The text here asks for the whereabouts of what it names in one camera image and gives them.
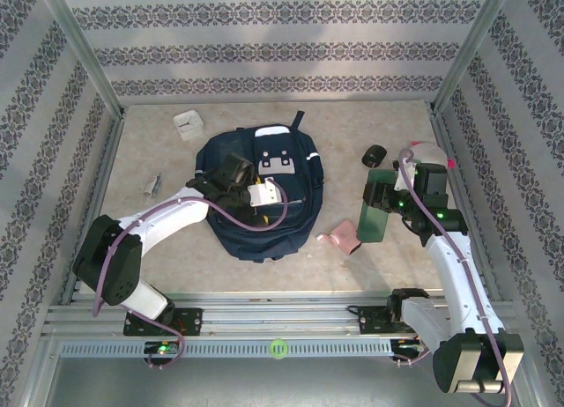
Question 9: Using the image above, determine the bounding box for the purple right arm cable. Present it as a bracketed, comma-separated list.
[394, 147, 515, 407]

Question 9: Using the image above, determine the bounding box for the grey slotted cable duct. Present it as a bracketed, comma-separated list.
[59, 338, 394, 359]

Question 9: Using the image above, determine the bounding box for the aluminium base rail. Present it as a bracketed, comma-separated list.
[41, 292, 519, 340]

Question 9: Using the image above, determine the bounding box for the aluminium side rail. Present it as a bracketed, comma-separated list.
[429, 109, 503, 302]
[59, 111, 129, 307]

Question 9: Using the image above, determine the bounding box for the navy blue backpack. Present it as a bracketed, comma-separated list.
[195, 110, 326, 263]

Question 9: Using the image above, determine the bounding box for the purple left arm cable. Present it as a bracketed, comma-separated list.
[92, 180, 290, 369]

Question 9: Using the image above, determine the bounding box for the green tape ring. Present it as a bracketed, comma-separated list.
[269, 337, 290, 359]

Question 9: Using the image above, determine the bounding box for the pink green white plush toy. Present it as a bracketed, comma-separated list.
[398, 140, 456, 170]

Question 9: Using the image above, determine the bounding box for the green pencil case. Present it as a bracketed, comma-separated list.
[356, 168, 400, 244]

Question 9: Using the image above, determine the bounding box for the small grey tube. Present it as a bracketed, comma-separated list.
[143, 172, 164, 200]

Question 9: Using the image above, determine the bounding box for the pink charger block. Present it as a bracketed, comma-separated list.
[315, 219, 362, 256]

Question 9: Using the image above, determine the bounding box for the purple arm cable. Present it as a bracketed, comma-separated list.
[92, 180, 290, 369]
[394, 147, 515, 407]

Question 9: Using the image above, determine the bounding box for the aluminium frame post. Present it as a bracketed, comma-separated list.
[429, 0, 516, 115]
[34, 0, 127, 117]

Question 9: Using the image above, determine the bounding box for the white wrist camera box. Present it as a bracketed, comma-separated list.
[393, 158, 419, 192]
[246, 180, 283, 208]

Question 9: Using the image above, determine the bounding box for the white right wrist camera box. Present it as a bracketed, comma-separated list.
[393, 158, 419, 192]

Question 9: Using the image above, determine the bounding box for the black computer mouse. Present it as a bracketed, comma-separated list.
[360, 144, 388, 168]

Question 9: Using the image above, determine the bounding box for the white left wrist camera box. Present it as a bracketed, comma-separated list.
[246, 180, 283, 208]

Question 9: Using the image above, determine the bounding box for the small circuit board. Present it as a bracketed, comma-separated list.
[391, 338, 427, 354]
[144, 340, 181, 356]

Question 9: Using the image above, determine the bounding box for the white square clock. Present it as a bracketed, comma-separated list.
[172, 110, 204, 141]

